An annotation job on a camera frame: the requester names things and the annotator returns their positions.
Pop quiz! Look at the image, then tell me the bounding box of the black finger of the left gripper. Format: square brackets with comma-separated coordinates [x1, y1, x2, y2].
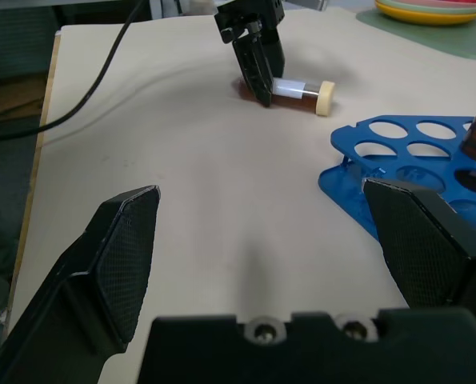
[260, 29, 286, 79]
[231, 37, 276, 109]

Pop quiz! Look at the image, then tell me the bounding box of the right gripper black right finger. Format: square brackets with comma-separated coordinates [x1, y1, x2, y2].
[361, 178, 476, 318]

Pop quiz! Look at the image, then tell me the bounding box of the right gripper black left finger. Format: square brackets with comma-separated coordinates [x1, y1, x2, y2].
[0, 185, 162, 384]

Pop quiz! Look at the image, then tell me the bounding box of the red liquid test tube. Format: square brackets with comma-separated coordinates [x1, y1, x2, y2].
[232, 77, 336, 118]

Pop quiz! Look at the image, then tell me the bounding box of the blue test tube rack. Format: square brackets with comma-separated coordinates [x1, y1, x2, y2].
[317, 114, 476, 245]

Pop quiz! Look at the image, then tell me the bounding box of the stack of coloured plates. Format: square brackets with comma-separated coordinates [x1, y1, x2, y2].
[374, 1, 476, 26]

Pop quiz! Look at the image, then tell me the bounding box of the green plate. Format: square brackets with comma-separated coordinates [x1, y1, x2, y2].
[376, 0, 476, 15]

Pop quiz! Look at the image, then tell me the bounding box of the pink plate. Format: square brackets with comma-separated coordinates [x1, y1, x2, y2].
[381, 0, 476, 7]

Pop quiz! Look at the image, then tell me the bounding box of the green table mat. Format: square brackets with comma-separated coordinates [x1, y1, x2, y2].
[355, 7, 476, 63]

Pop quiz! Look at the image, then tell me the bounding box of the brown cardboard box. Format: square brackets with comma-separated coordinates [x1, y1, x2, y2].
[0, 77, 49, 123]

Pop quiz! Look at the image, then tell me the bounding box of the black cable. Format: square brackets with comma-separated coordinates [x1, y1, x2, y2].
[0, 0, 143, 142]

